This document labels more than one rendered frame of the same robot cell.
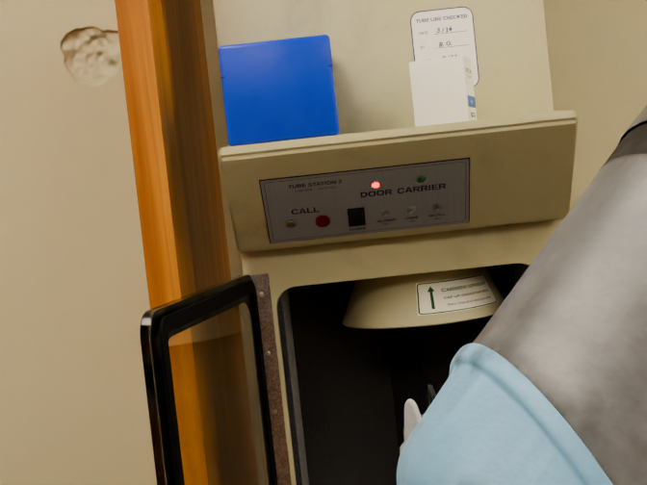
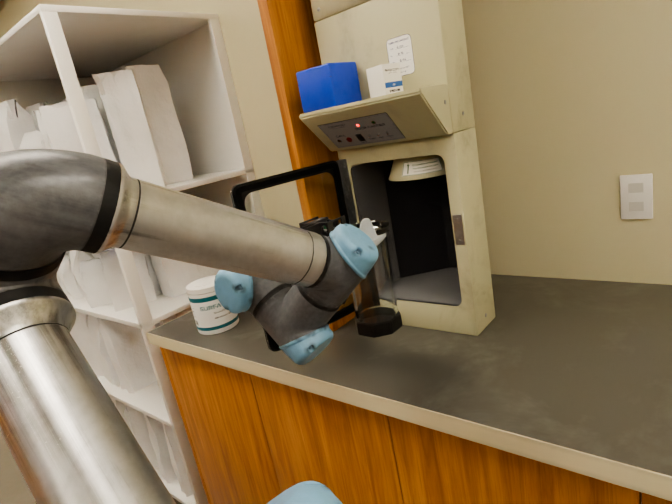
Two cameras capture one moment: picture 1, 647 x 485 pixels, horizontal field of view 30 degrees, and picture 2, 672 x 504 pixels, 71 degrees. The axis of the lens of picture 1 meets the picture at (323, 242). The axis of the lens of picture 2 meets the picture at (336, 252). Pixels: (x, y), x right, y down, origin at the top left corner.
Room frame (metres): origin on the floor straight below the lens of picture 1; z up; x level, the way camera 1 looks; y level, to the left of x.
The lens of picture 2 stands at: (0.23, -0.68, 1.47)
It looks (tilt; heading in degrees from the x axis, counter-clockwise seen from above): 15 degrees down; 41
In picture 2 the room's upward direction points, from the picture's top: 11 degrees counter-clockwise
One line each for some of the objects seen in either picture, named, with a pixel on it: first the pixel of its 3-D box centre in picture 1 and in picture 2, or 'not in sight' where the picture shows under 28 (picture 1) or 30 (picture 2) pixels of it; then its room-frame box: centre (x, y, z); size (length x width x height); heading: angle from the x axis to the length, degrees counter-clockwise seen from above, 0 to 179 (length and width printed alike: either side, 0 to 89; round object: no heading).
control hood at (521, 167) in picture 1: (400, 184); (372, 123); (1.13, -0.08, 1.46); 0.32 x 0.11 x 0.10; 89
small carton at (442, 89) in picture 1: (443, 92); (384, 80); (1.13, -0.13, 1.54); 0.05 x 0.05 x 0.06; 74
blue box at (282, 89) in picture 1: (281, 93); (329, 87); (1.13, 0.02, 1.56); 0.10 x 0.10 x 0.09; 89
